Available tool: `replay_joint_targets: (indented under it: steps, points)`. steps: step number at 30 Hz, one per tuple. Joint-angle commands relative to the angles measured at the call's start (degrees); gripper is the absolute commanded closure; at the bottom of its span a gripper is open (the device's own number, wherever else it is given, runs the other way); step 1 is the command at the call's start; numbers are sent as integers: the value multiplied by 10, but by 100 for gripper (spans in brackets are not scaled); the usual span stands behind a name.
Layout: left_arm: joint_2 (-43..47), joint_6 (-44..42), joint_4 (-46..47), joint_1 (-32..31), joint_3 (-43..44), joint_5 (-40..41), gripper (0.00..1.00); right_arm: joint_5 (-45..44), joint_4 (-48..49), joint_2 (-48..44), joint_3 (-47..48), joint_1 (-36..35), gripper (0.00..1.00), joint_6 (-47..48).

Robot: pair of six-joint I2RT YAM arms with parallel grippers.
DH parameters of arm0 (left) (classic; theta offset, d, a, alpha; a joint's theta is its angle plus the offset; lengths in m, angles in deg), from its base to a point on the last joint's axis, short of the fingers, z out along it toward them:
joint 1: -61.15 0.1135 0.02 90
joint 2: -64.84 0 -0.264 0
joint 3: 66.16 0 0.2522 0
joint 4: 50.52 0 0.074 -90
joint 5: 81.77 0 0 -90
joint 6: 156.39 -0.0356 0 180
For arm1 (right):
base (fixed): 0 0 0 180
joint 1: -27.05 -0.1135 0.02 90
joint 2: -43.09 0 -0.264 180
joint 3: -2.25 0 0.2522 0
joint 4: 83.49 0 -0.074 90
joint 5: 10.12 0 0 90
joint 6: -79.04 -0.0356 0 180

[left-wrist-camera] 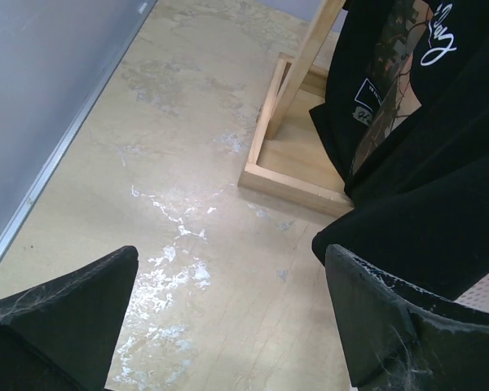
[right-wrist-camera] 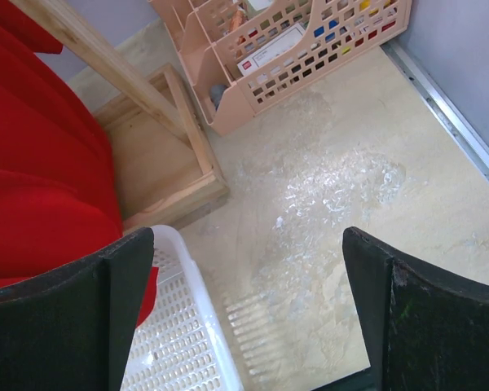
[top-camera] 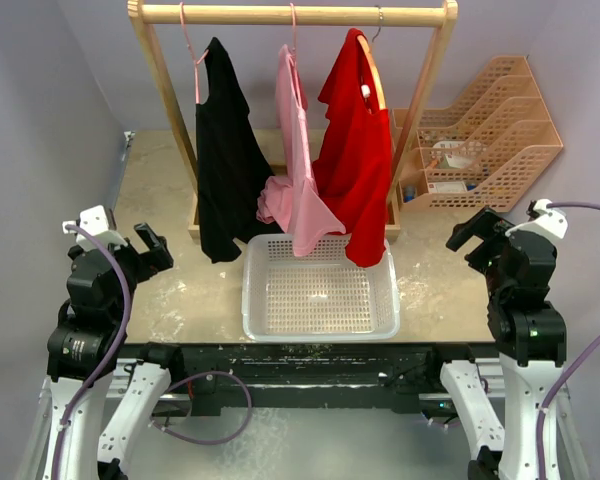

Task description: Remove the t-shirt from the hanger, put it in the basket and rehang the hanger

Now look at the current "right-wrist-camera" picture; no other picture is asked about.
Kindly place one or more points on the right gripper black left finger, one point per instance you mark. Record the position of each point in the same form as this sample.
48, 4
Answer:
71, 328

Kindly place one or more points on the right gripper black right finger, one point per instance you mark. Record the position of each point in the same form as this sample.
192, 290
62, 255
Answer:
424, 328

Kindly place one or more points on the red t shirt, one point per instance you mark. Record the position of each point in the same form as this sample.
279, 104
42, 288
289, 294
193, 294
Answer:
57, 195

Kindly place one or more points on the white plastic basket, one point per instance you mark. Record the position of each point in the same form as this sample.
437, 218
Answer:
180, 346

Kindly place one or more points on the wooden clothes rack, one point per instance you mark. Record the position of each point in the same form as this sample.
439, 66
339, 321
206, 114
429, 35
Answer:
164, 164

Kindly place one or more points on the peach plastic file organizer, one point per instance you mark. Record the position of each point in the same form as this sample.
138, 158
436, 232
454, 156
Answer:
212, 37

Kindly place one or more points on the white box with red logo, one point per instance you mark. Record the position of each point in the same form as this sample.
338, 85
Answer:
277, 46

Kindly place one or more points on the aluminium rail frame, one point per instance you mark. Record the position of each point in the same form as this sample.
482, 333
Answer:
444, 110

